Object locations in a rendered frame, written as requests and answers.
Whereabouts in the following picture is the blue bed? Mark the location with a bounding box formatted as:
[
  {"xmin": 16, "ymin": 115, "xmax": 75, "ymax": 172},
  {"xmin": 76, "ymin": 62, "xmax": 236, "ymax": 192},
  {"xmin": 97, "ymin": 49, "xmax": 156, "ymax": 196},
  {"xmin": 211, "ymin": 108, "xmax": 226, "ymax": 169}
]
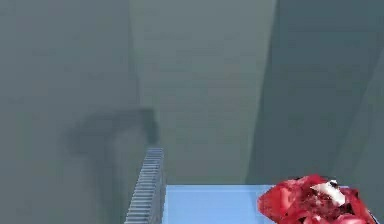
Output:
[{"xmin": 123, "ymin": 147, "xmax": 381, "ymax": 224}]

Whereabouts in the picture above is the red crumpled cloth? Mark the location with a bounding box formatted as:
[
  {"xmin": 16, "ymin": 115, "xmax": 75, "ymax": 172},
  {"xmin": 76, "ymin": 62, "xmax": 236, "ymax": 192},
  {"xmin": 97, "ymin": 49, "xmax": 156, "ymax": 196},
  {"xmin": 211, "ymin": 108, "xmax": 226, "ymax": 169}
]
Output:
[{"xmin": 256, "ymin": 173, "xmax": 377, "ymax": 224}]

